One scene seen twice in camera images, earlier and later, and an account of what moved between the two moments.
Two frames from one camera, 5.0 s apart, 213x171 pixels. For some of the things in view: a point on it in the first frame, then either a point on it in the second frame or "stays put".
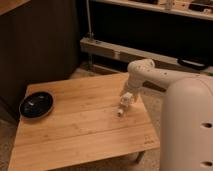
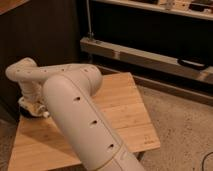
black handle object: (192, 64) stays put
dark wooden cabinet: (39, 41) stays put
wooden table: (84, 125) stays put
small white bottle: (126, 100) to (46, 114)
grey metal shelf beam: (127, 54) stays put
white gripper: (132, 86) to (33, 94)
